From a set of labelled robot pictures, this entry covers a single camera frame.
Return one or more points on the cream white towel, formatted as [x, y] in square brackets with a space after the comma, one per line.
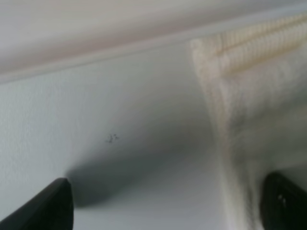
[254, 80]

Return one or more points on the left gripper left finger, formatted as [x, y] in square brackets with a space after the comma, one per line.
[51, 209]

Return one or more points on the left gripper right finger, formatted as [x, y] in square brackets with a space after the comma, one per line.
[283, 204]

